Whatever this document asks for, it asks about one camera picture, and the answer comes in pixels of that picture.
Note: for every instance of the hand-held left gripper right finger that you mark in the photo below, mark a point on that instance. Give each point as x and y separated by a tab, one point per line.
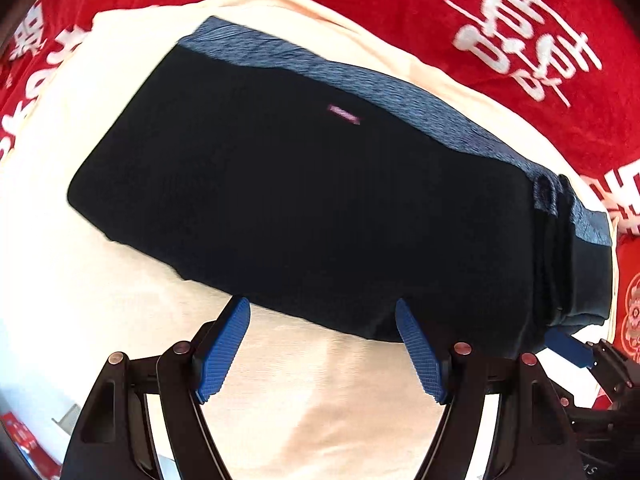
420	355

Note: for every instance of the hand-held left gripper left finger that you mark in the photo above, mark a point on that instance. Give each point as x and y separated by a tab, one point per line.
222	355

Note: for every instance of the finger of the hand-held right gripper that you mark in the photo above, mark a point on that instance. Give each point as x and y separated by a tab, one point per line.
570	347

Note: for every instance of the black pants with blue stripe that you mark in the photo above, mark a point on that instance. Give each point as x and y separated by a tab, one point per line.
300	185

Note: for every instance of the red printed cushion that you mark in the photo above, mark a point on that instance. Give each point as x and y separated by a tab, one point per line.
629	310

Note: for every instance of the cream blanket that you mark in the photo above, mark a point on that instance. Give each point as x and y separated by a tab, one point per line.
325	410

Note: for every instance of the grey box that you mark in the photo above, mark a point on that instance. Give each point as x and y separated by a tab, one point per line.
67	417

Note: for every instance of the red packet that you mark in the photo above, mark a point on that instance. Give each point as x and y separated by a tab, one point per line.
22	437

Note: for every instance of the red printed blanket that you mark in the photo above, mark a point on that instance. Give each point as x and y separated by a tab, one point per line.
350	10

